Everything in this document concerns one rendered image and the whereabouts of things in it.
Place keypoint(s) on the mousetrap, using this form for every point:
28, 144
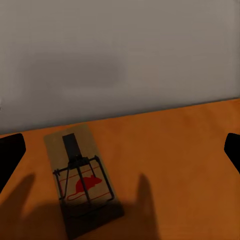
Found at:
86, 194

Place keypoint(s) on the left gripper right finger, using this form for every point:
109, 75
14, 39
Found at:
232, 149

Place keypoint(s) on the cabinet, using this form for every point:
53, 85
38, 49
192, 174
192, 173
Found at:
169, 170

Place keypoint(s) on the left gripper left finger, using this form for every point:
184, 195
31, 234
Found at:
12, 149

